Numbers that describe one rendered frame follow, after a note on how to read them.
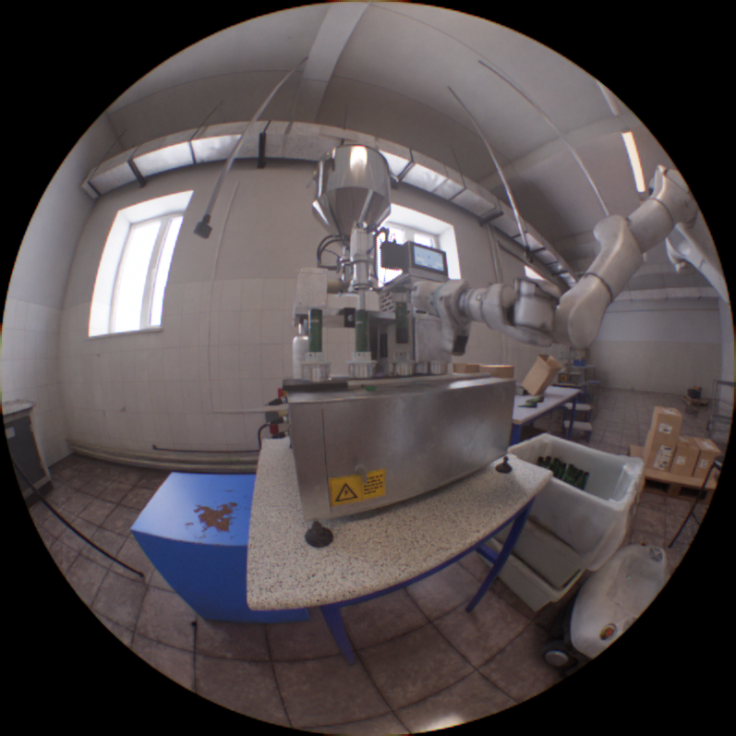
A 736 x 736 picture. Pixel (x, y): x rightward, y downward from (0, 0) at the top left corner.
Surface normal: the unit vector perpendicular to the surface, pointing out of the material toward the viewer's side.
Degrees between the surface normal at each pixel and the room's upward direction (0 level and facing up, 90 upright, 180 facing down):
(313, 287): 90
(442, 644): 0
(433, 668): 0
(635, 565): 75
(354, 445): 90
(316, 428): 90
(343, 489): 90
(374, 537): 0
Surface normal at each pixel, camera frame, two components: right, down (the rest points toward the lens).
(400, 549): -0.01, -1.00
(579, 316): -0.22, 0.27
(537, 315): -0.59, 0.19
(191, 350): 0.37, 0.04
